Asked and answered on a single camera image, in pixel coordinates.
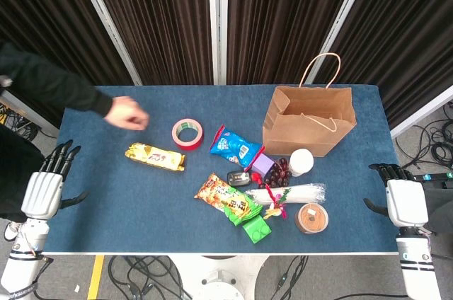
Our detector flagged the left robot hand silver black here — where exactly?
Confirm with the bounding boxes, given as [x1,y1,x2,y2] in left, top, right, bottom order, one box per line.
[20,139,90,221]

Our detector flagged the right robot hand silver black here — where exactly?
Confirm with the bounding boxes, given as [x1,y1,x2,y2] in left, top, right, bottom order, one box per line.
[363,163,430,229]

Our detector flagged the person bare hand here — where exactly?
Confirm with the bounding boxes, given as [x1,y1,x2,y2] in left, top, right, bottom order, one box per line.
[105,96,150,132]

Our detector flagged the brown round tin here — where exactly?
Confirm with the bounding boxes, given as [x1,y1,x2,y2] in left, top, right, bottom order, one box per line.
[294,202,329,235]

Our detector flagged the clear noodle packet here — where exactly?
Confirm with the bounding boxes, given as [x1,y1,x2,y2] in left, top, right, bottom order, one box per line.
[244,182,326,206]

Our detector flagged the colourful feather shuttlecock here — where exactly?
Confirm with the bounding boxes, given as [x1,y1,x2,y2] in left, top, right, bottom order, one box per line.
[262,183,293,220]

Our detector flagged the orange green snack bag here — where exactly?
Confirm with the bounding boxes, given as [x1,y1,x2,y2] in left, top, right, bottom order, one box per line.
[194,172,263,227]

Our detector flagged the person black sleeve forearm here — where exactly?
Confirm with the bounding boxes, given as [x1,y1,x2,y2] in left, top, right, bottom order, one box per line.
[0,42,114,119]

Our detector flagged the blue snack bag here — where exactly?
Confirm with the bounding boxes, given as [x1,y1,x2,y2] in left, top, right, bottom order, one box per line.
[208,124,265,168]

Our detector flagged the brown paper bag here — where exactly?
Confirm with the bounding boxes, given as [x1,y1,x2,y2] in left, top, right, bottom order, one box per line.
[262,52,357,158]

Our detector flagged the person black trousers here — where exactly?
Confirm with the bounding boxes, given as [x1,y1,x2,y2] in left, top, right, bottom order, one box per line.
[0,125,45,223]

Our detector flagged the person grey trousers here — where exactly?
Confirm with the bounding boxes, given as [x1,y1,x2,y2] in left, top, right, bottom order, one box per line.
[423,186,453,233]

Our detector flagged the white shoe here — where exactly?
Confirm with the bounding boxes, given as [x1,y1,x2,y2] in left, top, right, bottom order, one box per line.
[4,221,19,242]

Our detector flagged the gold biscuit packet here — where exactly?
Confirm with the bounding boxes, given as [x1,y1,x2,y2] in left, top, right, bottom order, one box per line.
[124,142,186,173]

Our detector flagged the red tape roll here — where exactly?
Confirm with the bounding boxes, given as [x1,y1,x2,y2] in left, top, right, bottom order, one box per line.
[171,118,205,151]

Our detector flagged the yellow floor tape strip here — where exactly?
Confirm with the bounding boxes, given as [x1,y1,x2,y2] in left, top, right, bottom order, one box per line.
[87,255,105,299]

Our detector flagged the dark pleated curtain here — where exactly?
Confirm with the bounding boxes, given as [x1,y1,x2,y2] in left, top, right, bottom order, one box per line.
[84,0,215,86]
[316,0,453,130]
[0,0,135,127]
[226,0,362,86]

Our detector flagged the white paper cup stack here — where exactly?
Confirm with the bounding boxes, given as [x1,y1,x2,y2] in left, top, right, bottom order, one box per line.
[288,149,315,178]

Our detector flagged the dark red grape bunch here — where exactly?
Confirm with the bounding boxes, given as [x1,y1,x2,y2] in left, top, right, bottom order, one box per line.
[260,157,293,188]

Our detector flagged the purple foam block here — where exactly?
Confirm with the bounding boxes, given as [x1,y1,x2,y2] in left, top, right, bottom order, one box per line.
[251,154,276,178]

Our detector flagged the green toy brick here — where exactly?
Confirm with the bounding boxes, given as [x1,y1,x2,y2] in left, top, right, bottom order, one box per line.
[241,215,273,245]

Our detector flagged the white partition post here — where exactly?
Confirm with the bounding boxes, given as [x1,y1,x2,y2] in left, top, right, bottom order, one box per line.
[391,86,453,138]
[304,0,376,86]
[69,0,143,86]
[0,93,59,138]
[207,0,229,86]

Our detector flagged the white table pedestal base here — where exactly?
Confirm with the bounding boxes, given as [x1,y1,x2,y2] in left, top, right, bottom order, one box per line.
[169,254,266,300]

